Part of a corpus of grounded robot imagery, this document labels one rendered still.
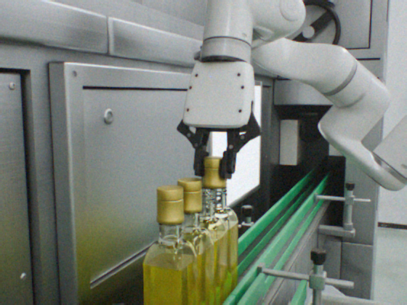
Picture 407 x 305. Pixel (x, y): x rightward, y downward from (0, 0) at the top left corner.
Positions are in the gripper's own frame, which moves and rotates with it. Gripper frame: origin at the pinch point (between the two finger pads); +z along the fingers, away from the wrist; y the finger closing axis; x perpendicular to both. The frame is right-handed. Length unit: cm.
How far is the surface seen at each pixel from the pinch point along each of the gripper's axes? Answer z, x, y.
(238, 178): -1, 53, -14
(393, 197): -14, 384, 25
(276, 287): 22.2, 32.0, 3.6
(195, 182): 3.2, -6.2, 0.1
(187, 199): 5.6, -6.3, -0.8
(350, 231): 11, 83, 13
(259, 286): 19.0, 13.5, 4.8
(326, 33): -55, 87, 1
